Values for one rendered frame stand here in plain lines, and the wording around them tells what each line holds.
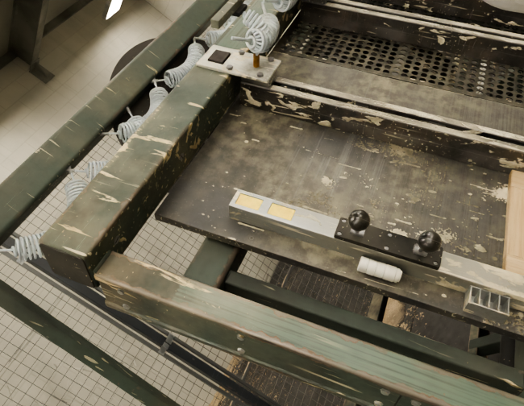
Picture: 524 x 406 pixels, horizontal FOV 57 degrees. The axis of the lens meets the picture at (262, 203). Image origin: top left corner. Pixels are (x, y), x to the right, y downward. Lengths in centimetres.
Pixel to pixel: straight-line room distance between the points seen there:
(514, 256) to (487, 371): 23
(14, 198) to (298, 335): 92
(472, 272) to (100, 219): 68
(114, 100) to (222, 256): 87
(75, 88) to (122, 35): 124
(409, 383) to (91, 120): 122
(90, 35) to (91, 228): 656
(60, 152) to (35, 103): 499
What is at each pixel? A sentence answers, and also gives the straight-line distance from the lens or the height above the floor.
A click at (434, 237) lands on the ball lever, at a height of 145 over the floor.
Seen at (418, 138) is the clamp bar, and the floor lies 144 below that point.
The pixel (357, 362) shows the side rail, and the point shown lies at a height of 145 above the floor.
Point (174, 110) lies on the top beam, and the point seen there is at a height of 193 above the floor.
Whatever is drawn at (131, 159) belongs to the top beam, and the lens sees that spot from 102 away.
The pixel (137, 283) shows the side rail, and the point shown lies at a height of 178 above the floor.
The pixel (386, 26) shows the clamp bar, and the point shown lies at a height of 159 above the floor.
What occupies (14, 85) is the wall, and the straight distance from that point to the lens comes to 664.
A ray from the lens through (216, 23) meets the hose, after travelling 112.
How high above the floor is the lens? 185
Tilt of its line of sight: 10 degrees down
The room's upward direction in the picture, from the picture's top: 53 degrees counter-clockwise
